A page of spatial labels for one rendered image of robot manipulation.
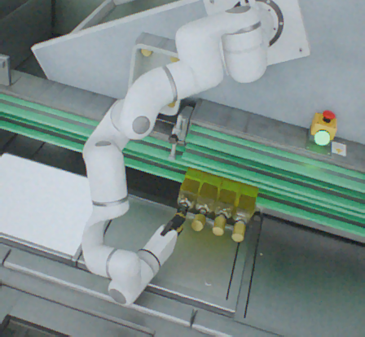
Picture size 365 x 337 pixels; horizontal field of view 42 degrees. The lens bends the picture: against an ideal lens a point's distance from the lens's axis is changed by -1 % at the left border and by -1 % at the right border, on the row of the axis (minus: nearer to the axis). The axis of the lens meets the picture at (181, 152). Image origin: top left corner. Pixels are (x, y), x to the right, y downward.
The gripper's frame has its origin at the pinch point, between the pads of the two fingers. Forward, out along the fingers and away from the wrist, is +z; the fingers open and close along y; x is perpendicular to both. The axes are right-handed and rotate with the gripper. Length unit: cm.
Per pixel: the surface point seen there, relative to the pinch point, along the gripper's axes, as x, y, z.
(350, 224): -44, -2, 38
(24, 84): 74, 5, 18
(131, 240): 11.7, -12.8, -3.0
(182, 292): -10.2, -11.6, -10.3
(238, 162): -4.3, 6.6, 29.8
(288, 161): -18.3, 14.2, 31.5
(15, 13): 109, 8, 50
